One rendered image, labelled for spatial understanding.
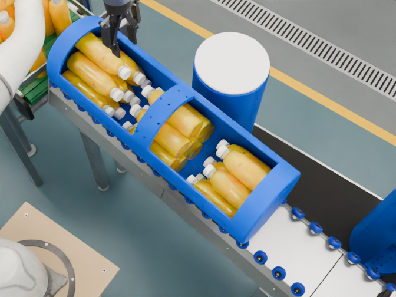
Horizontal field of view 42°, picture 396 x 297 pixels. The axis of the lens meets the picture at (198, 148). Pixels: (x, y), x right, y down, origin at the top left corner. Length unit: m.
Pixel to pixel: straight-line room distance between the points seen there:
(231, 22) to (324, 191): 1.29
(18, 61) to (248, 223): 0.79
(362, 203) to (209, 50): 1.25
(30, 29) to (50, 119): 1.95
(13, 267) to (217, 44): 1.08
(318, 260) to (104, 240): 1.28
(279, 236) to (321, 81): 1.65
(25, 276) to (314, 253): 0.91
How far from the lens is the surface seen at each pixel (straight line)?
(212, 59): 1.92
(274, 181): 1.49
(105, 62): 1.72
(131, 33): 1.59
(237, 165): 1.53
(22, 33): 1.10
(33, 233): 1.70
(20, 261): 1.41
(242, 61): 1.93
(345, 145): 3.06
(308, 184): 2.73
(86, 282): 1.63
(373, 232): 2.37
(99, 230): 2.73
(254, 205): 1.48
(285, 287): 1.73
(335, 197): 2.74
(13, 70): 1.04
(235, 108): 1.93
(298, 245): 1.77
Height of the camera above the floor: 2.58
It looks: 63 degrees down
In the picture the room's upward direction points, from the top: 7 degrees clockwise
